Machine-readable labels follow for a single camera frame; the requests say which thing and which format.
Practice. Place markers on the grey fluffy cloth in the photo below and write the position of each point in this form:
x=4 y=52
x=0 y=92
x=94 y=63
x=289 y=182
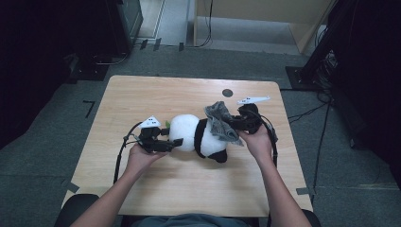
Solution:
x=220 y=126

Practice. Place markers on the person's blue-grey clothing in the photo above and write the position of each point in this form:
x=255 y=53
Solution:
x=189 y=220

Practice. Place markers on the dark curtain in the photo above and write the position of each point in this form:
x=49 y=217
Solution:
x=372 y=78
x=38 y=63

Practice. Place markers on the black metal stand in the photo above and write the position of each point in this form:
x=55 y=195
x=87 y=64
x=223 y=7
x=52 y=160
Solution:
x=312 y=63

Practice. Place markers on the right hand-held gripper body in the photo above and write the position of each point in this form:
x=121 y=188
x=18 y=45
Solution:
x=250 y=119

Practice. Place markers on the black stand base plate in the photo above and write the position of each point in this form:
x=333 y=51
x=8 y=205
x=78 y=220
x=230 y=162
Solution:
x=90 y=71

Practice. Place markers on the person's right hand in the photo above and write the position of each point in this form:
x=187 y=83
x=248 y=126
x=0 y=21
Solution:
x=260 y=146

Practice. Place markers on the person's left hand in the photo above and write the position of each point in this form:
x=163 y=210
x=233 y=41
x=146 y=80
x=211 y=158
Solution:
x=140 y=160

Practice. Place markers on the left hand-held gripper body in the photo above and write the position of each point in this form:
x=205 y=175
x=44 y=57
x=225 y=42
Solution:
x=149 y=138

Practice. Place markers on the black equipment cabinet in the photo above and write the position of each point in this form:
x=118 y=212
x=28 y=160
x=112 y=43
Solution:
x=126 y=22

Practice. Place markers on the light wooden furniture frame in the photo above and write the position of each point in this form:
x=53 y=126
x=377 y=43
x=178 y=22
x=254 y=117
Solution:
x=252 y=8

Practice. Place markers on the panda plush toy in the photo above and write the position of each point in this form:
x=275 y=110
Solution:
x=186 y=129

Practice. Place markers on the black chair armrest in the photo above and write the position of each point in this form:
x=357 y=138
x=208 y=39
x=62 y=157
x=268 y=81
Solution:
x=312 y=219
x=74 y=208

